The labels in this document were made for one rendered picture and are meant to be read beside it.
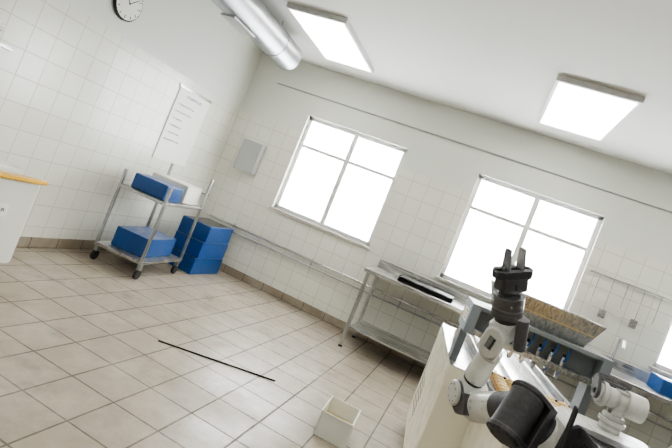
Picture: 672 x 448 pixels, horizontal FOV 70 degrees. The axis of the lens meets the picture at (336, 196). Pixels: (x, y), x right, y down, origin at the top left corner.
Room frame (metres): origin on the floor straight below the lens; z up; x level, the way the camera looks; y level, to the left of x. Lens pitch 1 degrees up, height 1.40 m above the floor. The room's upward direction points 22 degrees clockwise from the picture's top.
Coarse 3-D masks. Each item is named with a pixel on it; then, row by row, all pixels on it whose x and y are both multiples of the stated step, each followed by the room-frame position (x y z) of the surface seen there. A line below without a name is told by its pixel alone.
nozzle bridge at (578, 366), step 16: (480, 304) 2.60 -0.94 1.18; (464, 320) 2.61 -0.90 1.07; (480, 320) 2.59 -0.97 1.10; (464, 336) 2.62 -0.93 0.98; (480, 336) 2.54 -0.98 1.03; (528, 336) 2.54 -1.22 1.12; (544, 336) 2.45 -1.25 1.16; (528, 352) 2.51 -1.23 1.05; (544, 352) 2.52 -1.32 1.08; (560, 352) 2.51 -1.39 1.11; (576, 352) 2.49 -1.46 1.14; (592, 352) 2.42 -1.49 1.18; (560, 368) 2.45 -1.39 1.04; (576, 368) 2.49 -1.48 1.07; (592, 368) 2.47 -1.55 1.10; (608, 368) 2.38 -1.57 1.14; (576, 400) 2.54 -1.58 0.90
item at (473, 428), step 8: (472, 424) 2.38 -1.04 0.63; (480, 424) 2.23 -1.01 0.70; (472, 432) 2.32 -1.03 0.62; (480, 432) 2.18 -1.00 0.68; (488, 432) 2.05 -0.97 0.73; (464, 440) 2.42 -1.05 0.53; (472, 440) 2.26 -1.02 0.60; (480, 440) 2.13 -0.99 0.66; (488, 440) 2.01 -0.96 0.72; (496, 440) 1.90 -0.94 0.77
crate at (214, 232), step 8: (184, 216) 5.70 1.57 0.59; (192, 216) 5.84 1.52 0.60; (184, 224) 5.69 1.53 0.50; (192, 224) 5.66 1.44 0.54; (200, 224) 5.64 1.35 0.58; (208, 224) 5.71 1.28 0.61; (216, 224) 5.98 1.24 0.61; (184, 232) 5.68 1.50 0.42; (200, 232) 5.63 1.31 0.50; (208, 232) 5.60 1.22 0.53; (216, 232) 5.76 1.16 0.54; (224, 232) 5.96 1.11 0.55; (232, 232) 6.16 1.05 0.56; (200, 240) 5.62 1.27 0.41; (208, 240) 5.66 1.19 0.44; (216, 240) 5.84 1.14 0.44; (224, 240) 6.04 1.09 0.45
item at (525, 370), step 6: (516, 354) 3.27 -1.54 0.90; (516, 360) 3.22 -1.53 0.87; (516, 366) 3.17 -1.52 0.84; (522, 366) 3.03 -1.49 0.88; (528, 366) 3.00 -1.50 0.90; (522, 372) 2.99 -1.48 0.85; (528, 372) 2.87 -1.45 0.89; (528, 378) 2.83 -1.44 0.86; (534, 378) 2.72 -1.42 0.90; (534, 384) 2.68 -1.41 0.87; (540, 384) 2.60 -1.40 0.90; (540, 390) 2.55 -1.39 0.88; (546, 390) 2.51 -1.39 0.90; (552, 396) 2.42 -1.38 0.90
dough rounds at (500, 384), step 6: (492, 378) 2.28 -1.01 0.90; (498, 378) 2.25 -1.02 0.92; (498, 384) 2.16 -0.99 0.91; (504, 384) 2.17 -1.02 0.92; (510, 384) 2.24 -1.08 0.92; (498, 390) 2.11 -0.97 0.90; (504, 390) 2.06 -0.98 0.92; (546, 396) 2.27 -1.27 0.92; (552, 402) 2.20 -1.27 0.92; (558, 402) 2.26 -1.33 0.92
